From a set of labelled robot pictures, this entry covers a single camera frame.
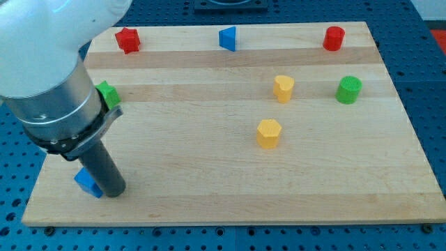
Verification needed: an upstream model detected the grey cylindrical pointer tool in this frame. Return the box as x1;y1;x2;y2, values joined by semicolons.
79;141;126;197

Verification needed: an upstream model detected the wooden board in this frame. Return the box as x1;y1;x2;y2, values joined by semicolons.
22;22;445;227

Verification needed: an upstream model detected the blue cube block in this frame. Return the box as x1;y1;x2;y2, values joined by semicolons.
74;167;103;198

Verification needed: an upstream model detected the green cylinder block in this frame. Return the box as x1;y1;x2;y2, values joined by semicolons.
335;76;362;105

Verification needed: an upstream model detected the red cylinder block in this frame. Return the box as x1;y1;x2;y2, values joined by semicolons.
323;26;345;51

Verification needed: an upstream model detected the yellow heart block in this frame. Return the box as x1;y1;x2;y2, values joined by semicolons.
273;75;295;103

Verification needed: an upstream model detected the red star block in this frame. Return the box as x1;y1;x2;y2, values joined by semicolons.
115;27;141;54

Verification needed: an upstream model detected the yellow hexagon block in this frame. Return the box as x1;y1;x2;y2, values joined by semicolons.
256;119;282;149

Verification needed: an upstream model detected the green star block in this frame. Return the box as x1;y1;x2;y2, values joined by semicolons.
95;81;121;109

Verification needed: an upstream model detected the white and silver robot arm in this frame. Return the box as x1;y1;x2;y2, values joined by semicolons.
1;0;132;160

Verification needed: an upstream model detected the blue triangle block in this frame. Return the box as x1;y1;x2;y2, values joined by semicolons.
218;26;236;52

